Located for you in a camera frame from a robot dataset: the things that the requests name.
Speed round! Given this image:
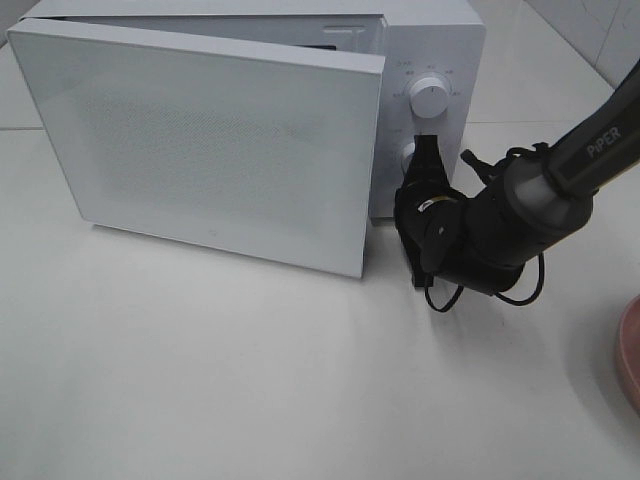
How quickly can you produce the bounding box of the white microwave knob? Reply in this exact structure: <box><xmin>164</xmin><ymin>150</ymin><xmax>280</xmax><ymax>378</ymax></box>
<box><xmin>408</xmin><ymin>73</ymin><xmax>450</xmax><ymax>119</ymax></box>
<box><xmin>399</xmin><ymin>142</ymin><xmax>415</xmax><ymax>174</ymax></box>

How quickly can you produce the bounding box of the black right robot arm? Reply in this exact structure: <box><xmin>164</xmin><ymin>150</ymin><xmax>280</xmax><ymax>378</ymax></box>
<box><xmin>394</xmin><ymin>67</ymin><xmax>639</xmax><ymax>297</ymax></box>

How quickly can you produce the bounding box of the white lower microwave knob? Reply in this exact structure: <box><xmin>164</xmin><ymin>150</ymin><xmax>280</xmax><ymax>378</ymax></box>
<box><xmin>399</xmin><ymin>142</ymin><xmax>415</xmax><ymax>174</ymax></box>

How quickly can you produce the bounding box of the white microwave door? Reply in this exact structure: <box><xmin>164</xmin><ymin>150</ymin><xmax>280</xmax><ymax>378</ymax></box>
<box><xmin>7</xmin><ymin>18</ymin><xmax>385</xmax><ymax>277</ymax></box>

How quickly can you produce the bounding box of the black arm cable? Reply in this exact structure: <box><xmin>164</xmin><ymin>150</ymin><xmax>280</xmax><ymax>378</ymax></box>
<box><xmin>422</xmin><ymin>147</ymin><xmax>549</xmax><ymax>314</ymax></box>

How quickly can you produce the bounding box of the white upper microwave knob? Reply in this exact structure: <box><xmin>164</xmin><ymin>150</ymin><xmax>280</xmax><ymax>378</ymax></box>
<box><xmin>408</xmin><ymin>73</ymin><xmax>450</xmax><ymax>119</ymax></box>

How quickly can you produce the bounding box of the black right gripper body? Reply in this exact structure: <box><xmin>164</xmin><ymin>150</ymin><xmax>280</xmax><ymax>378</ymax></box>
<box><xmin>394</xmin><ymin>172</ymin><xmax>472</xmax><ymax>288</ymax></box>

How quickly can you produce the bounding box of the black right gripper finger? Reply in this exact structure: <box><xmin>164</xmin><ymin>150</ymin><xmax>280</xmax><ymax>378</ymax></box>
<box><xmin>412</xmin><ymin>134</ymin><xmax>443</xmax><ymax>173</ymax></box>

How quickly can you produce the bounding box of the white microwave oven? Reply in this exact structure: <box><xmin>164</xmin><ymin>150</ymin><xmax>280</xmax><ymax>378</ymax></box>
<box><xmin>7</xmin><ymin>1</ymin><xmax>486</xmax><ymax>219</ymax></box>

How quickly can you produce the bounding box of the pink round plate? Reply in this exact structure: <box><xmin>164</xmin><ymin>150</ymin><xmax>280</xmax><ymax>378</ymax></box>
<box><xmin>615</xmin><ymin>296</ymin><xmax>639</xmax><ymax>413</ymax></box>

